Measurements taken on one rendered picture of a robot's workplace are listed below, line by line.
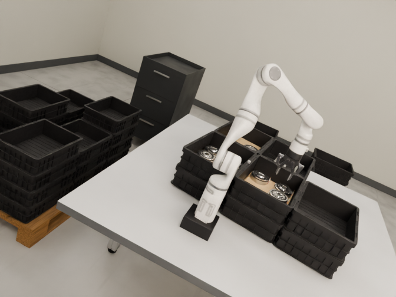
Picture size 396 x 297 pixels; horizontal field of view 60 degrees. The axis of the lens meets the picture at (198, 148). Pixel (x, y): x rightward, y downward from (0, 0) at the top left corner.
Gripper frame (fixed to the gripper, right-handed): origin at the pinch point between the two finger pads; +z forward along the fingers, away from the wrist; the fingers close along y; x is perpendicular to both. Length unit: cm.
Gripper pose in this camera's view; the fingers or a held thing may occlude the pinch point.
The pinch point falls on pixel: (283, 174)
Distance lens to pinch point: 179.2
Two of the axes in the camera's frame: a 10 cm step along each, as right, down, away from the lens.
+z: -3.5, 8.5, 4.0
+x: 4.4, -2.3, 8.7
